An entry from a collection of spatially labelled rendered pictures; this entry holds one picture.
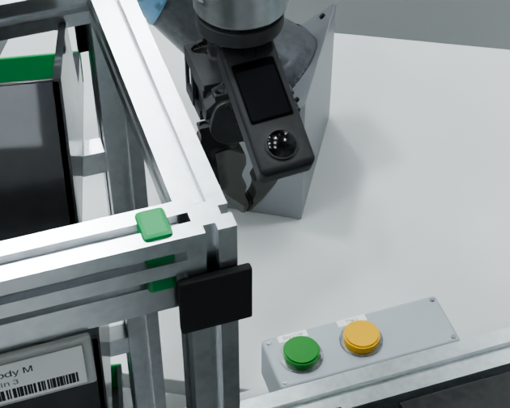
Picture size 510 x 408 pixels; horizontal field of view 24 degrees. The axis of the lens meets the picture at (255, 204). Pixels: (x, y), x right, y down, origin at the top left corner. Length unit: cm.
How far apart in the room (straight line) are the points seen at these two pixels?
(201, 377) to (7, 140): 13
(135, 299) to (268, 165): 46
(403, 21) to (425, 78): 158
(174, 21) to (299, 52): 16
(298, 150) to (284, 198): 62
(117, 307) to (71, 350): 3
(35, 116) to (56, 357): 10
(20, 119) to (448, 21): 296
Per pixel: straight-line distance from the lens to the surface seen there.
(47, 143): 47
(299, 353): 128
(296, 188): 153
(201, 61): 100
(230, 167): 102
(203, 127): 98
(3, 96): 47
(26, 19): 58
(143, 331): 76
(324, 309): 147
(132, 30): 54
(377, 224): 157
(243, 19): 91
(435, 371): 129
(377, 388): 127
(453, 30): 337
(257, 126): 93
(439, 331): 133
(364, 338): 129
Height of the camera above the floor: 198
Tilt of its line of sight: 45 degrees down
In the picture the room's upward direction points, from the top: straight up
